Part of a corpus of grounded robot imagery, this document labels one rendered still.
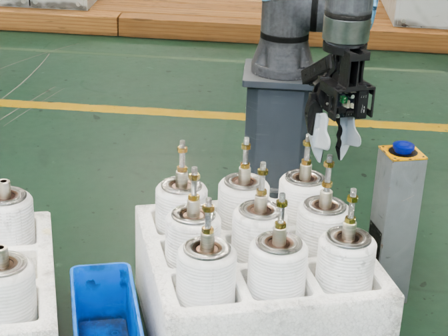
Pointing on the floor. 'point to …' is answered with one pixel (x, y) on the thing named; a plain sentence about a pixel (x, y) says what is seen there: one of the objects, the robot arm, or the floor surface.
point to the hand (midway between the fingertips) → (328, 152)
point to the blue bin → (105, 301)
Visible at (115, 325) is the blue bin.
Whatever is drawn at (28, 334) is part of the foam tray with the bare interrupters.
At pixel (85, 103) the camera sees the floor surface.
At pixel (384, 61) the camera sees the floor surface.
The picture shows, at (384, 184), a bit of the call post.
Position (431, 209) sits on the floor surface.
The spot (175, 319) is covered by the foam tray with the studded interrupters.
